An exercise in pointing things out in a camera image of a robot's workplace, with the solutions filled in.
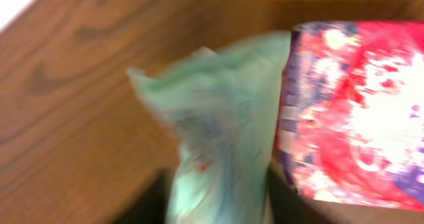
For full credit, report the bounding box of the teal snack packet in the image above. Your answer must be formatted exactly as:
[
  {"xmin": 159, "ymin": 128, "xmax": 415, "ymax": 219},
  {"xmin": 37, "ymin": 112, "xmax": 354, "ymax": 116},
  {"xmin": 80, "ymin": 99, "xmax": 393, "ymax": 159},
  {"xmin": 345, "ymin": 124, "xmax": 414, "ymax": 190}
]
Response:
[{"xmin": 128, "ymin": 31, "xmax": 291, "ymax": 224}]

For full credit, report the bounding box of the purple red snack packet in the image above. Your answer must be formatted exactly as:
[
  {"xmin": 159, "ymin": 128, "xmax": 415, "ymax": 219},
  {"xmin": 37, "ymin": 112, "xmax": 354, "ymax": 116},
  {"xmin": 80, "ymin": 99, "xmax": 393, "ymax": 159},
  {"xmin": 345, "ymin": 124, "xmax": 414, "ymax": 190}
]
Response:
[{"xmin": 277, "ymin": 21, "xmax": 423, "ymax": 211}]

